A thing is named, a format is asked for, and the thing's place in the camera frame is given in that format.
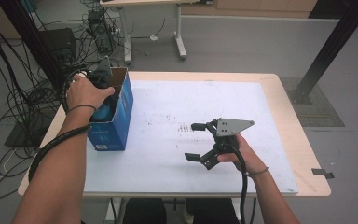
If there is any person's right leg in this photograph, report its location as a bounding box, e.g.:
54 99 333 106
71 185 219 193
185 198 241 224

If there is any black floor plate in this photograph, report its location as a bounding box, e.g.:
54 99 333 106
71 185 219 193
4 115 57 148

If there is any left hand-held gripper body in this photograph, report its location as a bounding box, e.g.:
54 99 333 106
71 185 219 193
88 55 113 89

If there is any black frame post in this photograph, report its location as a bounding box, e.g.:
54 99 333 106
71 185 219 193
292 0 358 105
0 0 71 91

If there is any white table mat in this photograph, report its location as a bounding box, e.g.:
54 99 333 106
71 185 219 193
83 79 299 196

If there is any black computer tower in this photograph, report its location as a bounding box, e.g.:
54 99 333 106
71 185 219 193
87 8 116 54

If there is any right wrist black band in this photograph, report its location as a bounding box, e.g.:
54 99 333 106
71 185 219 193
245 166 270 178

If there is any wrist black band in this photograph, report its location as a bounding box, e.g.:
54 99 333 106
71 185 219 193
65 104 98 116
245 166 270 178

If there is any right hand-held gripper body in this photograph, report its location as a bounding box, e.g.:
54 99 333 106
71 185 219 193
200 118 255 171

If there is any tangle of black floor cables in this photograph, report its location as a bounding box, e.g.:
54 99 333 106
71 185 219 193
0 0 129 202

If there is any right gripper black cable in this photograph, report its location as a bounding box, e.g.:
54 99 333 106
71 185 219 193
234 148 250 224

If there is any black tape piece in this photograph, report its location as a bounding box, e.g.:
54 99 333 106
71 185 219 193
310 167 336 180

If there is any blue cardboard box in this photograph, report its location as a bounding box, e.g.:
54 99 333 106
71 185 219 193
87 66 134 152

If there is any person's left leg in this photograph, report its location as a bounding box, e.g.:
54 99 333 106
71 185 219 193
122 198 167 224

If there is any person's leg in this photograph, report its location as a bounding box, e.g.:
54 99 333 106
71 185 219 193
122 198 167 224
185 198 241 224

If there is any black equipment box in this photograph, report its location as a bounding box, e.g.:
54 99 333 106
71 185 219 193
38 27 77 63

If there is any person's right hand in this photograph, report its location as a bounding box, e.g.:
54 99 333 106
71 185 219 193
217 133 269 175

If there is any grey floor mat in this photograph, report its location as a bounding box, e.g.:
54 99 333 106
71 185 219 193
279 77 345 128

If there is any left wrist black band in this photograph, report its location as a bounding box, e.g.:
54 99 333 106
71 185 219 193
65 104 98 116

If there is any person's left hand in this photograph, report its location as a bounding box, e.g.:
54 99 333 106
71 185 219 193
65 74 116 115

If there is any white background desk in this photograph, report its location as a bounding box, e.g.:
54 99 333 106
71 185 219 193
99 0 213 64

